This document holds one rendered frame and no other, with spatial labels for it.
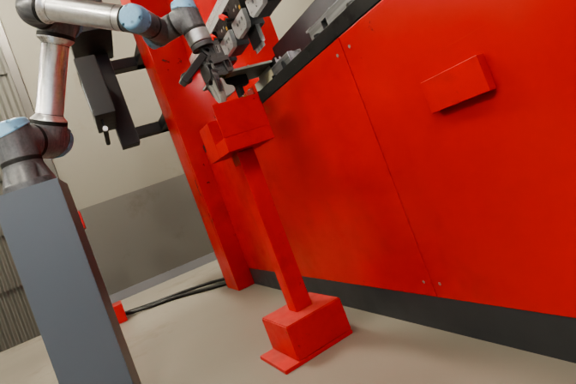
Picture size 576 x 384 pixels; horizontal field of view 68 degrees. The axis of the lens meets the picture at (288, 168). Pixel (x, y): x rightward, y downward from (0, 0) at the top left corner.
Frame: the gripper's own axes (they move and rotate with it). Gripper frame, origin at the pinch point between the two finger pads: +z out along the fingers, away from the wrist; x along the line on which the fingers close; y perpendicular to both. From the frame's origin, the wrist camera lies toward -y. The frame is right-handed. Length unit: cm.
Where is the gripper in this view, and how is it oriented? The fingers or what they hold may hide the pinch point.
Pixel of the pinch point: (223, 105)
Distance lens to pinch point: 137.1
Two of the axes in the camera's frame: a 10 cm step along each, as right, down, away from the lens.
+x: -4.3, 1.7, 8.9
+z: 4.2, 9.1, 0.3
